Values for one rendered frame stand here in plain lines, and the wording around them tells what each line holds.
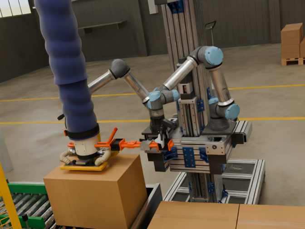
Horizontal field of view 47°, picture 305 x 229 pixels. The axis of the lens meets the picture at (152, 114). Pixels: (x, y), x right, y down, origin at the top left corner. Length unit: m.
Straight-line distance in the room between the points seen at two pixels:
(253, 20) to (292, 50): 3.78
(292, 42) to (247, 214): 6.87
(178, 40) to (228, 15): 10.02
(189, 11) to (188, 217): 1.48
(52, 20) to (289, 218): 1.96
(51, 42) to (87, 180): 0.93
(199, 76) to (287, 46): 6.45
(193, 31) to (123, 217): 1.42
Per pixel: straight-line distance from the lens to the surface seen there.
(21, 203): 3.35
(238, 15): 12.65
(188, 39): 2.70
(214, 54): 2.31
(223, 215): 2.56
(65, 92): 2.37
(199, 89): 2.78
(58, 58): 2.33
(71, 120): 2.42
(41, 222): 2.83
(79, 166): 2.52
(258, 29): 12.61
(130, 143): 2.38
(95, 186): 2.44
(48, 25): 2.31
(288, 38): 9.05
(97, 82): 2.66
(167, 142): 2.26
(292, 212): 2.59
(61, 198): 2.67
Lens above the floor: 2.02
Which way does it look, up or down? 18 degrees down
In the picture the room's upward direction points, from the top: 10 degrees counter-clockwise
